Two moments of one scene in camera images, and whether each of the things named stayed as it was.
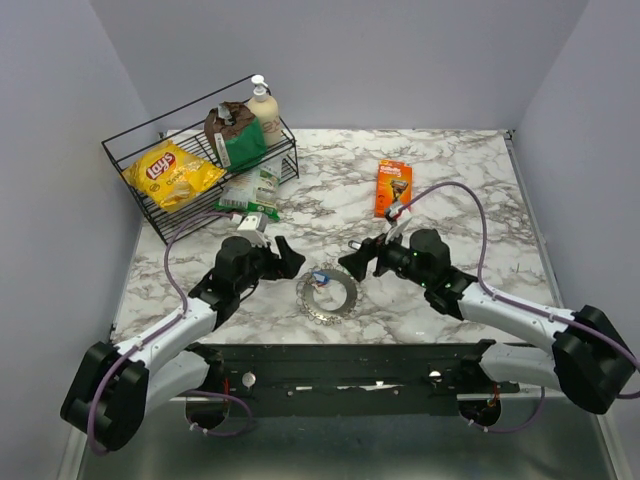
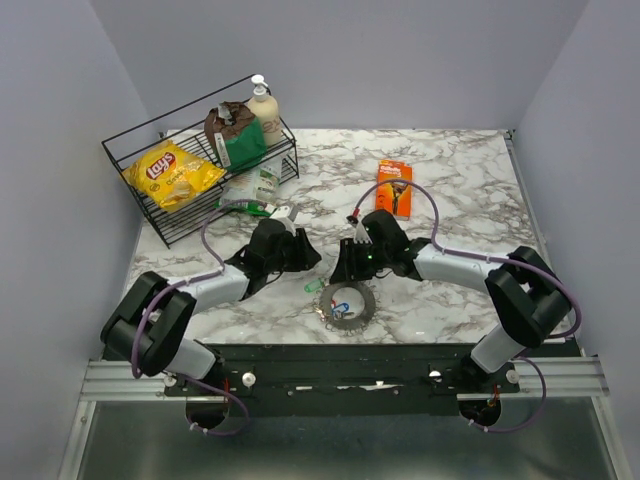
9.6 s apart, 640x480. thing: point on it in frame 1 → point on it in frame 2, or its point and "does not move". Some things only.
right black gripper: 356,262 does not move
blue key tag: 321,277 → 341,308
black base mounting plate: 351,379 does not move
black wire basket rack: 185,165 does not move
